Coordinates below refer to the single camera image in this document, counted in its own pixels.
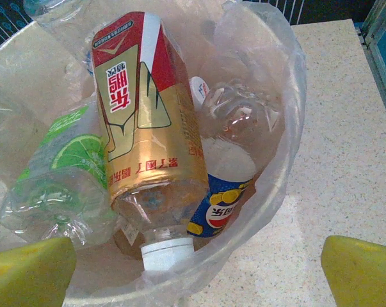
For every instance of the blue label bottle blue cap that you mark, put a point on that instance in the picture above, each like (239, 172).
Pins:
(221, 208)

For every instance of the red gold label bottle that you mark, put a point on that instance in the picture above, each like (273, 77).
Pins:
(141, 128)

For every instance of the green lime label bottle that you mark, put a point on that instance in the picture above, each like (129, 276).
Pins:
(71, 153)

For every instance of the beige plastic bin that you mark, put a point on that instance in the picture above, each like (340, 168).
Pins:
(20, 57)

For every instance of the clear plastic bin liner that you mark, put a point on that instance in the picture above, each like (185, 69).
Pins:
(288, 96)

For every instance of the large clear unlabelled bottle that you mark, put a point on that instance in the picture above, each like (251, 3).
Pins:
(61, 28)

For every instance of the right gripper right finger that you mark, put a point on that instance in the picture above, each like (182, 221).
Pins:
(362, 278)

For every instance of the clear bottle pale cap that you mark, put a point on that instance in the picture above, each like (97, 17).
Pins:
(197, 89)

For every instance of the aluminium frame post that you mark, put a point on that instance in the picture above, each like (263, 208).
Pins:
(376, 22)

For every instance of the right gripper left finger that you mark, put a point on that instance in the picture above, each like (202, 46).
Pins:
(26, 278)

